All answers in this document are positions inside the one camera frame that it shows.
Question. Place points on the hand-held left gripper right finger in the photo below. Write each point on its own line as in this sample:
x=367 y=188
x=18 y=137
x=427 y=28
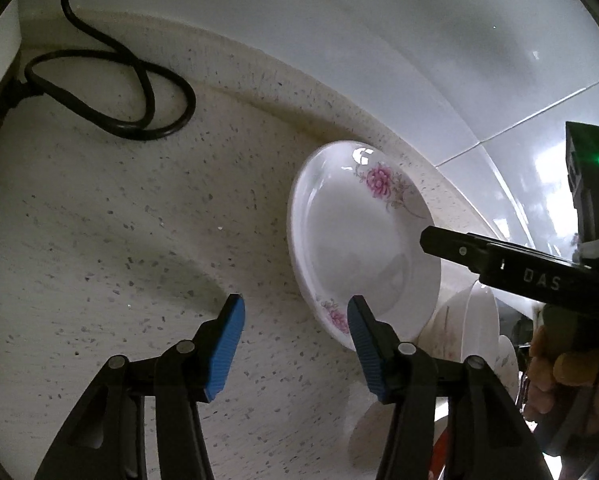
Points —
x=367 y=355

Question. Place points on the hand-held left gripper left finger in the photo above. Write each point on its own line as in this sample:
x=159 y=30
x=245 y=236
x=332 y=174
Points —
x=224 y=350

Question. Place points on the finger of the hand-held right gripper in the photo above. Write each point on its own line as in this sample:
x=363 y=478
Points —
x=459 y=252

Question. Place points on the small pink flower plate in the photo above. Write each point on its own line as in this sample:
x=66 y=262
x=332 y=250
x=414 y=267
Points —
x=349 y=240

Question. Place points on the person's right hand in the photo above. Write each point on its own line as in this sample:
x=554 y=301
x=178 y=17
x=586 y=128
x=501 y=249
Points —
x=569 y=367

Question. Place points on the white bowl with grey floral print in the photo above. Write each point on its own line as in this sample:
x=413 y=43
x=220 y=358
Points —
x=507 y=360

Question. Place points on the white kitchen appliance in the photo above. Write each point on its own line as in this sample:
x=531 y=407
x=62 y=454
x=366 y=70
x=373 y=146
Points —
x=6 y=102

